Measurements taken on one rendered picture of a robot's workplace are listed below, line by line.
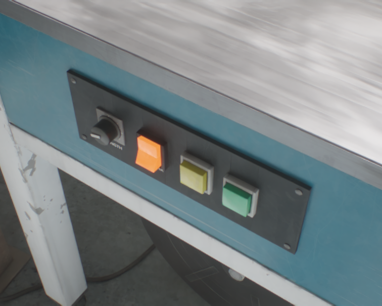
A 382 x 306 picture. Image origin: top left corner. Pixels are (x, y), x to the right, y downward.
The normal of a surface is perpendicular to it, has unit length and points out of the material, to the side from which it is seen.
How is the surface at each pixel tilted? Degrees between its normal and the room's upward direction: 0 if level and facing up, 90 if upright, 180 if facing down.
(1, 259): 90
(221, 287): 90
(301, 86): 0
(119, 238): 0
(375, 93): 0
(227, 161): 90
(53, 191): 90
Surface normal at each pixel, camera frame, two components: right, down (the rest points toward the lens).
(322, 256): -0.57, 0.60
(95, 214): 0.00, -0.68
